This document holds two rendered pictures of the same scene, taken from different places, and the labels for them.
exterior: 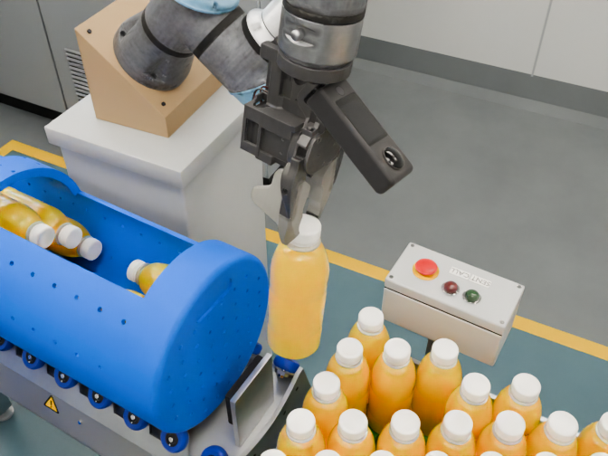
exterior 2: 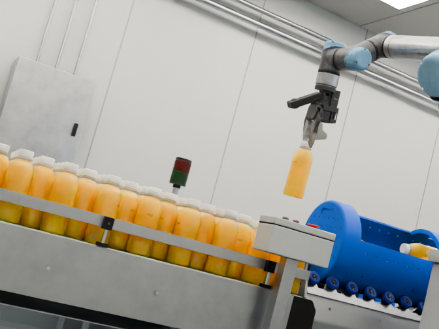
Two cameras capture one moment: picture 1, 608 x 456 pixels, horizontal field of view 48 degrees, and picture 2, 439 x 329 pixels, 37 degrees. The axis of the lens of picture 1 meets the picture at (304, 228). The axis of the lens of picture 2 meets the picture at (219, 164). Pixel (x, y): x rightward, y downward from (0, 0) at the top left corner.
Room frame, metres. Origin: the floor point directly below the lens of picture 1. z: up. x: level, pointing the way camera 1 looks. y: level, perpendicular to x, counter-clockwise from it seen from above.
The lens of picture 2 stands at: (1.72, -1.88, 0.98)
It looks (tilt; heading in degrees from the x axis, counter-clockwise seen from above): 7 degrees up; 129
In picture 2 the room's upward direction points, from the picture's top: 15 degrees clockwise
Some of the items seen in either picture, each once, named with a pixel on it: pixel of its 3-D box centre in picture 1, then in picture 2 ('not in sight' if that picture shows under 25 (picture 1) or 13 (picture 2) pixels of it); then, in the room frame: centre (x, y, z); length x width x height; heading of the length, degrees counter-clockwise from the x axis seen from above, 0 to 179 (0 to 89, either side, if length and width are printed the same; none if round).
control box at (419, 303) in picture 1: (450, 301); (294, 240); (0.74, -0.24, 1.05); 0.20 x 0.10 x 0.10; 59
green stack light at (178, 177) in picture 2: not in sight; (178, 178); (0.09, -0.06, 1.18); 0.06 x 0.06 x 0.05
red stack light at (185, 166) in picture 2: not in sight; (181, 166); (0.09, -0.06, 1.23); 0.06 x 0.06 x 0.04
